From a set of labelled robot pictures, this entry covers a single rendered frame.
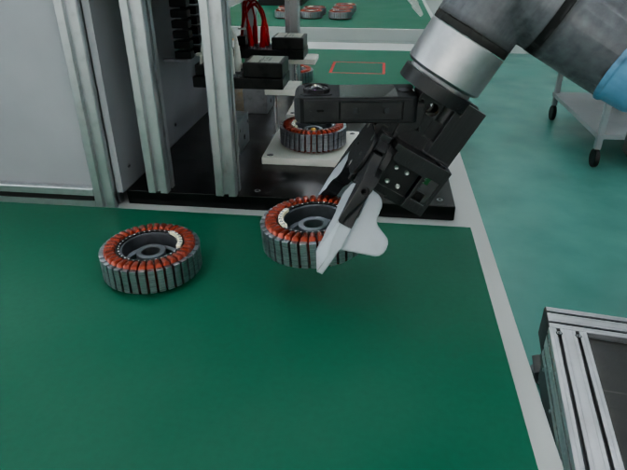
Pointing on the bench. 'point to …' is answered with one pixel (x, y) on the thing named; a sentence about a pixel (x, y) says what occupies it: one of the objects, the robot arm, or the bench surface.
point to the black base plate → (261, 173)
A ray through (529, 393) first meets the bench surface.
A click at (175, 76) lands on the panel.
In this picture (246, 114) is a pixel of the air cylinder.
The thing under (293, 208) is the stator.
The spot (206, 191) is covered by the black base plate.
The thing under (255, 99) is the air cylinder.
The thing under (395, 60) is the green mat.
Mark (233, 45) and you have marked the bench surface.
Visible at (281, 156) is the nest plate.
